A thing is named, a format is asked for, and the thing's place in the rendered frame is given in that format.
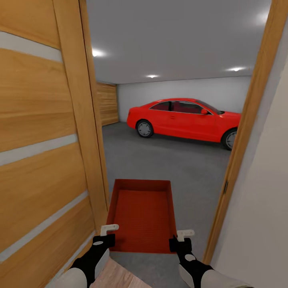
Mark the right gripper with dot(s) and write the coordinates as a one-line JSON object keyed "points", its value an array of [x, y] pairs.
{"points": [[175, 245]]}

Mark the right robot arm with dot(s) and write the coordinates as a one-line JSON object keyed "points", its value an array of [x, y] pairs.
{"points": [[195, 273]]}

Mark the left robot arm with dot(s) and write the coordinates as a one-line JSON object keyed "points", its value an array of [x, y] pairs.
{"points": [[86, 269]]}

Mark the car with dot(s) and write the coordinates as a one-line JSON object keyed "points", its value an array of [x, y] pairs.
{"points": [[185, 118]]}

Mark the storage box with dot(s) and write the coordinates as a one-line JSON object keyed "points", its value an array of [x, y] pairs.
{"points": [[144, 211]]}

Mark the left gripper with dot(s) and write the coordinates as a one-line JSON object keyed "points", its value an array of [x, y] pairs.
{"points": [[109, 238]]}

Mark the garage door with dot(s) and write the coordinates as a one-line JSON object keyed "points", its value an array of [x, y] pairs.
{"points": [[107, 101]]}

